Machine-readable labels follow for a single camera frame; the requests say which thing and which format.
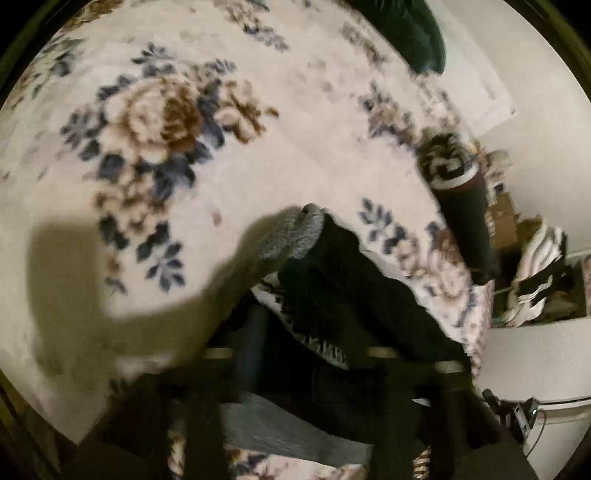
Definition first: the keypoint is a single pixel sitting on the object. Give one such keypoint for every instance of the black folded pants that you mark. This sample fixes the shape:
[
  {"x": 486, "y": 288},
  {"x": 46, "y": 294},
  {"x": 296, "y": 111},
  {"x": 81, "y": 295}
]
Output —
[{"x": 466, "y": 221}]

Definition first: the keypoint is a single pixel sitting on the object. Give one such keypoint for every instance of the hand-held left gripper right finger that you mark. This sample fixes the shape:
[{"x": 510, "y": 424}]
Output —
[{"x": 401, "y": 415}]

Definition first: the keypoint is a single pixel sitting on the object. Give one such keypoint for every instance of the black grey white striped sweater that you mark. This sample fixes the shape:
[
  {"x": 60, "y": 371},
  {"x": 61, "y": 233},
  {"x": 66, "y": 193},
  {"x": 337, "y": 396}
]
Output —
[{"x": 346, "y": 286}]

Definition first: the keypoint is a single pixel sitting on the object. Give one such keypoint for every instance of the large cardboard box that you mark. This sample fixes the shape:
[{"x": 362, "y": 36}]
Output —
[{"x": 505, "y": 217}]

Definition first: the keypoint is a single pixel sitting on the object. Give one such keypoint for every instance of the white bed headboard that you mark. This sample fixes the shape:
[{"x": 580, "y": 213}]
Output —
[{"x": 480, "y": 87}]

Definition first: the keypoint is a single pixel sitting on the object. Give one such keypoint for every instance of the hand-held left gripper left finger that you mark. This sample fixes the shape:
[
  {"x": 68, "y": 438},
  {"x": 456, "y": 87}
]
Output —
[{"x": 251, "y": 350}]

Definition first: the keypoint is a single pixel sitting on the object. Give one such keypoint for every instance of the floral bed blanket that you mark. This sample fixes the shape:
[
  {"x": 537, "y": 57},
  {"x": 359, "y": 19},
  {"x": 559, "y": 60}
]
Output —
[{"x": 277, "y": 138}]

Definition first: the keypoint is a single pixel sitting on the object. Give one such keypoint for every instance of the dark green quilt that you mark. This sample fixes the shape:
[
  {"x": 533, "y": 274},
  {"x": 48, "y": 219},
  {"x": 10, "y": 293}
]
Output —
[{"x": 406, "y": 32}]

